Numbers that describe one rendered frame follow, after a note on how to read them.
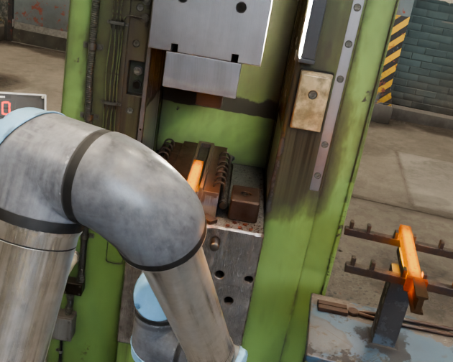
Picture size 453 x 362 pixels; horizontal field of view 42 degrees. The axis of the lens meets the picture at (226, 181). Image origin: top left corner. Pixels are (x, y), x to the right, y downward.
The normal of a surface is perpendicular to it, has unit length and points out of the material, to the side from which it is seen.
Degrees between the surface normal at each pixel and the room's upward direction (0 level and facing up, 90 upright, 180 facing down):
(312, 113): 90
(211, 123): 90
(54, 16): 90
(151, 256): 111
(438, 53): 92
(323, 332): 0
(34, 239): 77
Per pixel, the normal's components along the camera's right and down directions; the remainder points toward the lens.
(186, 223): 0.73, 0.05
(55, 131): -0.05, -0.69
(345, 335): 0.16, -0.92
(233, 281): -0.06, 0.36
